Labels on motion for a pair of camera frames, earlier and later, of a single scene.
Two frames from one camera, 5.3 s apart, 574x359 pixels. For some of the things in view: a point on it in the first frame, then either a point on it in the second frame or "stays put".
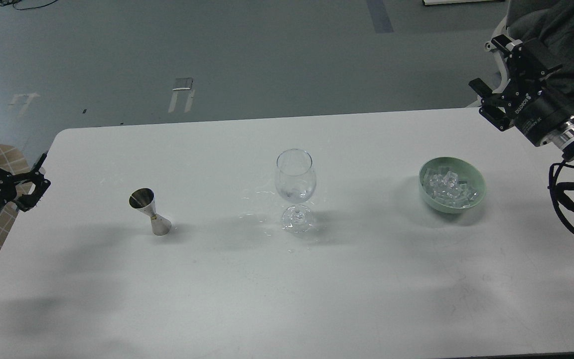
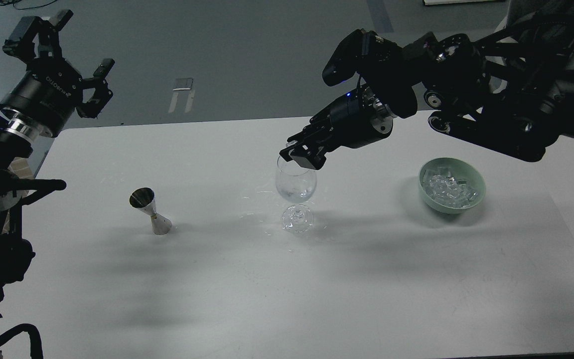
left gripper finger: (27, 202) → (101, 95)
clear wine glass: (295, 180) stays put
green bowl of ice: (451, 185) stays put
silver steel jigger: (143, 199) stays put
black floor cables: (7, 2) stays put
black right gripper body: (544, 115) → (358, 118)
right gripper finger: (526, 74) → (311, 154)
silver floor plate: (184, 83) stays put
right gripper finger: (494, 106) → (302, 136)
